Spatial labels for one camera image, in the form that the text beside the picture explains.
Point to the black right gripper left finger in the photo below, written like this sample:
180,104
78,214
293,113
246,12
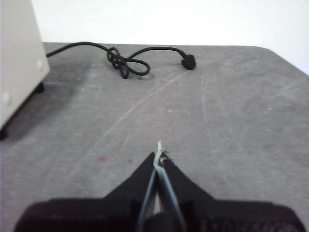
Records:
96,215

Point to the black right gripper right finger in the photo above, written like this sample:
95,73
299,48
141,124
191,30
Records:
229,217

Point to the black oven foot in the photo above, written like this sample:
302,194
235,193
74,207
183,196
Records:
40,88
2,135

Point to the cream Toshiba toaster oven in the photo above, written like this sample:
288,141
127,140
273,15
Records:
19,60

